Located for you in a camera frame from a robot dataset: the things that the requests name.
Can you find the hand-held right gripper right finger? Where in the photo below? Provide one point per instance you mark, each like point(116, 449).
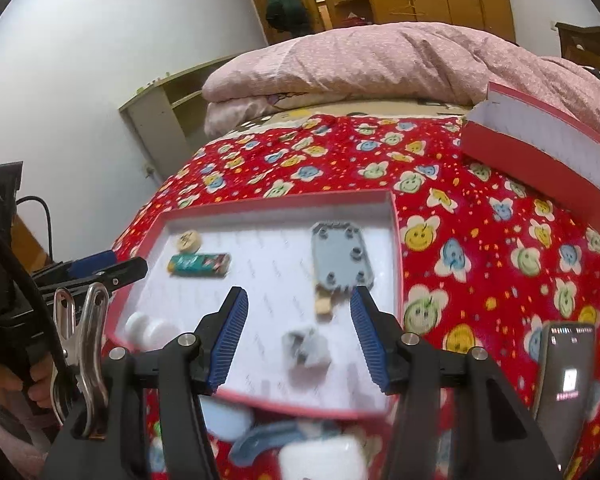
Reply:
point(375, 345)

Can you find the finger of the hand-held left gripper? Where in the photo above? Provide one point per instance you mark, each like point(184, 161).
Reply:
point(92, 262)
point(125, 269)

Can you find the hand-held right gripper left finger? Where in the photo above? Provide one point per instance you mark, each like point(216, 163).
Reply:
point(227, 340)

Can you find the notched wooden block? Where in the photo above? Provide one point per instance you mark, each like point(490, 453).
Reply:
point(324, 306)

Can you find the white charger plug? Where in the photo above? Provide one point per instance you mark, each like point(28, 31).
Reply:
point(310, 350)

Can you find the white plastic bottle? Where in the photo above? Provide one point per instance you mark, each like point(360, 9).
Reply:
point(145, 332)

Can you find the round wooden chess piece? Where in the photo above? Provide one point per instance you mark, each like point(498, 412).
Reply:
point(187, 241)

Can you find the light blue oval case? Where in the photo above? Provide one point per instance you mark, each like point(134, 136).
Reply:
point(225, 420)

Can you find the shallow red cardboard box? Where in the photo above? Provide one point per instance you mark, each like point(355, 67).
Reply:
point(270, 270)

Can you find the grey plastic plate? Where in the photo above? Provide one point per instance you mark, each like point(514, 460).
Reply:
point(340, 260)

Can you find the blue plastic half tube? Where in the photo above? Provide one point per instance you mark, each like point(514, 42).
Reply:
point(260, 442)

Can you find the white earbud case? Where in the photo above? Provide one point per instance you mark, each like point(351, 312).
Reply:
point(320, 460)

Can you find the person's left forearm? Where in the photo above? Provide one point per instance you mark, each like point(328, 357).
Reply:
point(5, 440)

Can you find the person's left hand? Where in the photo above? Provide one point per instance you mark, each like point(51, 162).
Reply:
point(42, 385)

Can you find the brown wooden cabinet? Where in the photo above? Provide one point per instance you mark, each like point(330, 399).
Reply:
point(27, 245)

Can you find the metal spring clip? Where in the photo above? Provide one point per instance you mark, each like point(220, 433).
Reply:
point(87, 340)

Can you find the red smiley printed blanket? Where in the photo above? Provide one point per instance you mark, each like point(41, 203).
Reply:
point(480, 260)

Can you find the beige shelf unit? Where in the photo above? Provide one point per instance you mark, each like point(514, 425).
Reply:
point(150, 120)

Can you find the black smartphone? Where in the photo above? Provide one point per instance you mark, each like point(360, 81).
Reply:
point(565, 400)

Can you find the red cardboard box lid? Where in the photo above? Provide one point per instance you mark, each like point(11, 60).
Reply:
point(520, 155)

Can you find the pink quilt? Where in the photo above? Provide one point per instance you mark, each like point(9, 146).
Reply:
point(380, 60)

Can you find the dark hanging jacket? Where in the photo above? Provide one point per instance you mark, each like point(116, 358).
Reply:
point(285, 5)

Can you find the dark wooden headboard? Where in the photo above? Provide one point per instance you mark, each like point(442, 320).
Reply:
point(590, 42)

